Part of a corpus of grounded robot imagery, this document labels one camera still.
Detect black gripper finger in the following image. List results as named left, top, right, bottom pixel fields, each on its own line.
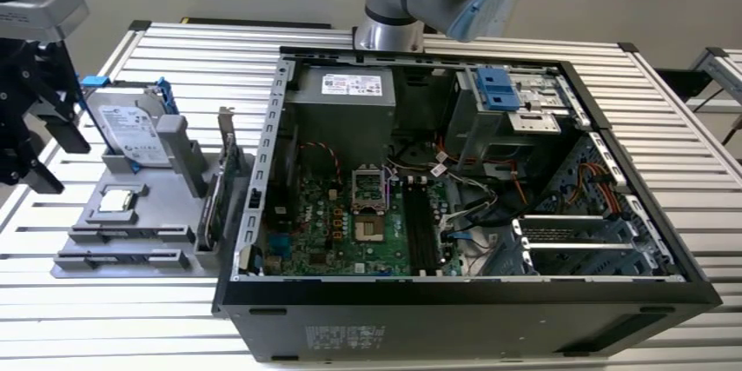
left=35, top=40, right=93, bottom=156
left=0, top=123, right=66, bottom=195

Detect hard disk in blue carrier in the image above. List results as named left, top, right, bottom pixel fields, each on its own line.
left=78, top=75, right=179, bottom=172

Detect silver CPU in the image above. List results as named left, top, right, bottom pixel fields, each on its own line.
left=97, top=190, right=138, bottom=214

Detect grey parts rack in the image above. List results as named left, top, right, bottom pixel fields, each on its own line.
left=51, top=114, right=257, bottom=279

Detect green graphics card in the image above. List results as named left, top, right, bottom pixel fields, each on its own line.
left=195, top=105, right=243, bottom=246

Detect black bar behind table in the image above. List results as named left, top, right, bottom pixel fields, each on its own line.
left=179, top=17, right=331, bottom=28

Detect grey power supply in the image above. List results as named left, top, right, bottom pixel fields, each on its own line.
left=287, top=64, right=400, bottom=168

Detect green motherboard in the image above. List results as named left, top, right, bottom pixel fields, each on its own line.
left=261, top=136, right=465, bottom=276

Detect metal socket cover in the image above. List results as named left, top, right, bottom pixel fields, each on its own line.
left=350, top=164, right=389, bottom=215

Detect CPU socket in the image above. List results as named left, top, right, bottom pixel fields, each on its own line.
left=354, top=214, right=388, bottom=244

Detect black PC case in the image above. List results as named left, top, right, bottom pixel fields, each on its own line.
left=211, top=43, right=724, bottom=363

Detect metal drive cage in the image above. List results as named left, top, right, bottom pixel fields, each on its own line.
left=446, top=64, right=585, bottom=176

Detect metal disk bay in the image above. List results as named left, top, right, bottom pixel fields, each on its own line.
left=513, top=214, right=668, bottom=279

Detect black box beside table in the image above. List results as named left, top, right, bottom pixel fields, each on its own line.
left=654, top=67, right=715, bottom=98

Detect metal slat side table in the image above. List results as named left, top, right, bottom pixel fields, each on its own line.
left=686, top=46, right=742, bottom=146

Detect twisted fan wire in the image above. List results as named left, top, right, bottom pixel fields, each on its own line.
left=299, top=141, right=345, bottom=184

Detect wire locking lever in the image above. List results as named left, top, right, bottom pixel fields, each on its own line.
left=381, top=169, right=394, bottom=214

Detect grey white wire bundle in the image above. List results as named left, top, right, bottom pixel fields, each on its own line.
left=385, top=151, right=500, bottom=198

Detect blue plastic drive bracket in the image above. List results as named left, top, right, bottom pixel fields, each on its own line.
left=473, top=67, right=518, bottom=112

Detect black data cable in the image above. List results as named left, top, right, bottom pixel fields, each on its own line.
left=457, top=188, right=561, bottom=233

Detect orange black power wire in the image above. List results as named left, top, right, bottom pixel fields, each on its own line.
left=486, top=157, right=533, bottom=207

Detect yellow red power wires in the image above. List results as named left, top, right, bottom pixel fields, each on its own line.
left=570, top=161, right=626, bottom=215

